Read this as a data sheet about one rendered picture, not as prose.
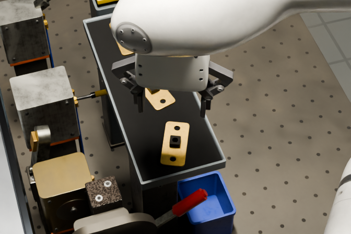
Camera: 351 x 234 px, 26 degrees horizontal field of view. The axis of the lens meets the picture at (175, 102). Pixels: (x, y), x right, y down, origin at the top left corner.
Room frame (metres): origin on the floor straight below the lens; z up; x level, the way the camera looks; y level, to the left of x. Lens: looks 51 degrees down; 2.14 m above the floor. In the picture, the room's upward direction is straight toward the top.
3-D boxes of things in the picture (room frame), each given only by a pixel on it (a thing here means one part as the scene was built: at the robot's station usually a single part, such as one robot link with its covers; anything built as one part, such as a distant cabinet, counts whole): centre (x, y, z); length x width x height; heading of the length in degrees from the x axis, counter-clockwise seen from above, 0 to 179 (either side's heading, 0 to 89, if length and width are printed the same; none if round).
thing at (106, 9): (1.06, 0.13, 0.92); 0.08 x 0.08 x 0.44; 18
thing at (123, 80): (0.70, 0.06, 1.29); 0.03 x 0.03 x 0.07; 84
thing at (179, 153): (0.70, 0.00, 1.17); 0.08 x 0.04 x 0.01; 174
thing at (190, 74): (0.69, 0.00, 1.38); 0.10 x 0.07 x 0.11; 84
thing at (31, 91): (0.86, 0.22, 0.90); 0.13 x 0.08 x 0.41; 108
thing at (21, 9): (1.11, 0.30, 0.88); 0.12 x 0.07 x 0.36; 108
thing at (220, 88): (0.69, -0.05, 1.29); 0.03 x 0.03 x 0.07; 84
